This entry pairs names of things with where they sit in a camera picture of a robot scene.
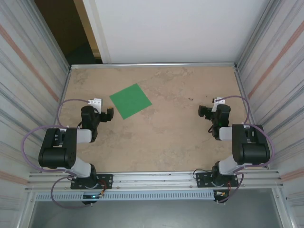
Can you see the small circuit board with LED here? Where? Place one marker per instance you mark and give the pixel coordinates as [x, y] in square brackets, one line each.
[91, 196]

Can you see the aluminium table edge rail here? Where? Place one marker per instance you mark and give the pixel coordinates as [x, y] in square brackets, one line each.
[154, 65]

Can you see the white door frame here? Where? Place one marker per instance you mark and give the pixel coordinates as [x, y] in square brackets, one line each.
[97, 31]

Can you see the green paper sheet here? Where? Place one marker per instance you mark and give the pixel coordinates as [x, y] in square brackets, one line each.
[130, 101]

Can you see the long aluminium mounting rail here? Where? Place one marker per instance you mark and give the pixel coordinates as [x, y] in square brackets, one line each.
[154, 180]

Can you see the aluminium table side rail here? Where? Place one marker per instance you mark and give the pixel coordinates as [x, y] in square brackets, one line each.
[242, 90]
[64, 89]

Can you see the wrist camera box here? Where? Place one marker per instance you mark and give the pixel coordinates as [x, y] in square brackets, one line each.
[96, 102]
[215, 104]

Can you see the tan wooden door edge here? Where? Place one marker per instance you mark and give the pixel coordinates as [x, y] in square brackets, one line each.
[86, 23]

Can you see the aluminium frame post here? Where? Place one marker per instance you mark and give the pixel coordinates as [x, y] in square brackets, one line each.
[253, 35]

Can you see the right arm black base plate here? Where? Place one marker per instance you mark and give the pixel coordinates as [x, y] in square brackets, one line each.
[202, 178]

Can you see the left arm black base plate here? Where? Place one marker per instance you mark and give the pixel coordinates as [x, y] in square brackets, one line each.
[107, 179]

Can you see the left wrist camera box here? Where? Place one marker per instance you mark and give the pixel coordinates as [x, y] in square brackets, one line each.
[96, 102]

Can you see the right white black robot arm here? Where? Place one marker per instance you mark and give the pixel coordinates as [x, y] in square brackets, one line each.
[251, 152]

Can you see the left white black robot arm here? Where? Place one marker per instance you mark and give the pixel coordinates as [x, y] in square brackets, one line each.
[57, 154]

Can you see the grey metal lower panel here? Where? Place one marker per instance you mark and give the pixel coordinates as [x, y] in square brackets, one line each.
[154, 215]

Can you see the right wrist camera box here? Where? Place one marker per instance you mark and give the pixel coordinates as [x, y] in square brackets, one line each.
[215, 104]

